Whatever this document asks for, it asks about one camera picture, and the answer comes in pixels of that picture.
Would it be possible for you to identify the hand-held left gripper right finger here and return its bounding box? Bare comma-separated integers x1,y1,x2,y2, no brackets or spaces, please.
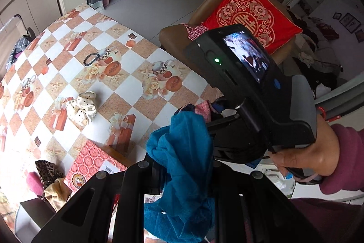
210,169,313,243

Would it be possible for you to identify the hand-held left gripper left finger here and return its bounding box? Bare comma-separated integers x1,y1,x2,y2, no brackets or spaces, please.
31,160,167,243

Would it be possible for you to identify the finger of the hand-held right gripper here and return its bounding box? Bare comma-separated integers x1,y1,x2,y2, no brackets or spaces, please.
209,96,230,120
207,113,269,164

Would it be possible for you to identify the pink black knit sock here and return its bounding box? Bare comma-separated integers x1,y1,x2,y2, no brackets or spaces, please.
174,100,213,122

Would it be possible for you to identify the blue terry cloth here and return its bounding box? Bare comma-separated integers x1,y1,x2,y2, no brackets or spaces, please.
144,111,216,243

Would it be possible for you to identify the beige knit sock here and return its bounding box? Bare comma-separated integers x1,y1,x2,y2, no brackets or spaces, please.
43,177,72,212

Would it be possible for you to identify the leopard print cloth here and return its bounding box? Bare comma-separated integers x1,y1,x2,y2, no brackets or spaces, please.
35,160,65,190

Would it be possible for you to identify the cream polka dot scrunchie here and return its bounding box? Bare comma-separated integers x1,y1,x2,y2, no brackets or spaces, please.
65,91,99,126

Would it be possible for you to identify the pink sponge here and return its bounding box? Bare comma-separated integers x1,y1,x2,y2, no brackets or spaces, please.
26,171,45,196

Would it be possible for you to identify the person's right forearm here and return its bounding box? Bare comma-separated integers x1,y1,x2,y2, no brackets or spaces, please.
318,123,364,204

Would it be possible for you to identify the person's right hand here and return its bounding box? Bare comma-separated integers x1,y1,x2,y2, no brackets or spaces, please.
269,118,341,184

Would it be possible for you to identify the red patterned box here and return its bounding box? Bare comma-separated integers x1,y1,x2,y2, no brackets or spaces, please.
64,140,128,193

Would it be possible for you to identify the pile of clothes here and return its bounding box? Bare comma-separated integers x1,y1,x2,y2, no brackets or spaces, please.
292,15,342,90

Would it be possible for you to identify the red checkered cloth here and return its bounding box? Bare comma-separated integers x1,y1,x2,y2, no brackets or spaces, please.
181,22,211,40

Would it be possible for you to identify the wooden chair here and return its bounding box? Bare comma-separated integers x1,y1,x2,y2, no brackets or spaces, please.
159,0,288,67

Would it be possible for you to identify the checkered patterned tablecloth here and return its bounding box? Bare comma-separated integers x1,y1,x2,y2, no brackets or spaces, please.
0,2,228,205

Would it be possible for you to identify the person's maroon top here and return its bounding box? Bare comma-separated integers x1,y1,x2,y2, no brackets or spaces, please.
289,197,364,243

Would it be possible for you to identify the red embroidered cushion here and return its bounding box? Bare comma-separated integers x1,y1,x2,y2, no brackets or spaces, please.
203,0,303,55

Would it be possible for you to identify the dark checkered cloth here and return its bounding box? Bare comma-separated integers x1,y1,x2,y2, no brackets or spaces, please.
5,35,32,70

